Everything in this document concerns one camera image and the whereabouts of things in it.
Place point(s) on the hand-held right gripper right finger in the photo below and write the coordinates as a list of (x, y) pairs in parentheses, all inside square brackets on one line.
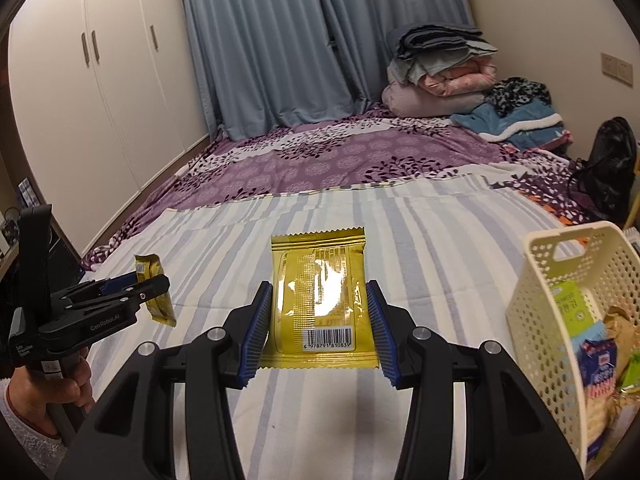
[(382, 330)]

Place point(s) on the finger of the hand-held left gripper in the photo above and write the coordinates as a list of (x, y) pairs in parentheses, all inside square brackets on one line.
[(145, 289), (117, 284)]

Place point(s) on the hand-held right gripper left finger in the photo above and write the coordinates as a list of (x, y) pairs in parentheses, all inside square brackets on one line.
[(257, 330)]

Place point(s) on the yellow snack packet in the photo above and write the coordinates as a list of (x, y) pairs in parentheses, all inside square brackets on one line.
[(162, 305), (320, 285)]

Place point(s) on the cream perforated plastic basket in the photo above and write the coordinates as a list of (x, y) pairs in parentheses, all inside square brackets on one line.
[(540, 320)]

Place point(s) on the dark green snack packet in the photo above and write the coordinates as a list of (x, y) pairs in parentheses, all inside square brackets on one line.
[(570, 305)]

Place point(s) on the dark blue cracker packet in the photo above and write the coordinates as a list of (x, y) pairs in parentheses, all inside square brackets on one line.
[(597, 385)]

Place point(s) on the tan foil snack bag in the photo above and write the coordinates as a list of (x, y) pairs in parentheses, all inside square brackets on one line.
[(617, 330)]

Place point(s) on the lime green snack bag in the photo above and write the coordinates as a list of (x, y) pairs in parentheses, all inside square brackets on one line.
[(627, 385)]

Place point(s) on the person's left forearm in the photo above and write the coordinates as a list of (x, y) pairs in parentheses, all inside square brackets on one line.
[(20, 435)]

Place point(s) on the person's left hand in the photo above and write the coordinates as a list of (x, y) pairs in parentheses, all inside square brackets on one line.
[(45, 395)]

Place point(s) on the black box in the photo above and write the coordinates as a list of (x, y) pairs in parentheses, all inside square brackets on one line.
[(67, 260)]

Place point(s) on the blue white striped sheet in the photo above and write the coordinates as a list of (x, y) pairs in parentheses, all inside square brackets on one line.
[(450, 240)]

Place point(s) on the wooden desk shelf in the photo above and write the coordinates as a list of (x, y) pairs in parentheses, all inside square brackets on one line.
[(12, 240)]

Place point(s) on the purple floral bedsheet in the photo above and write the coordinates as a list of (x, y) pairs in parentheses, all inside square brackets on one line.
[(350, 155)]

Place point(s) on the white wardrobe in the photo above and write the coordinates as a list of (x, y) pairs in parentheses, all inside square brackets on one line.
[(125, 85)]

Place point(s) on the blue white fleece blanket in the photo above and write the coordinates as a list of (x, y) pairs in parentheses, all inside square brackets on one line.
[(500, 125)]

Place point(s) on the pink folded quilt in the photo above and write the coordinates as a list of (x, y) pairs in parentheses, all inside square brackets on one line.
[(465, 80)]

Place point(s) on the grey-green folded blanket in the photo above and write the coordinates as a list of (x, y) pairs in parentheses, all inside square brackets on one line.
[(440, 65)]

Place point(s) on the leopard print garment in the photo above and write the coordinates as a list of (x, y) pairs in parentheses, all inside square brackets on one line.
[(515, 92)]

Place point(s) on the black bag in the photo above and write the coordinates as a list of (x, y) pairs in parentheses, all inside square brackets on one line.
[(610, 170)]

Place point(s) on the blue-grey curtain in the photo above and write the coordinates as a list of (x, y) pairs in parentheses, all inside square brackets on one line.
[(275, 35)]

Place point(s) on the dark blue folded blanket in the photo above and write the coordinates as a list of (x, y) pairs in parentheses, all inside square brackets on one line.
[(435, 40)]

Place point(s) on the beige wall switch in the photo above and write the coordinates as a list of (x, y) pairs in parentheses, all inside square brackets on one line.
[(617, 67)]

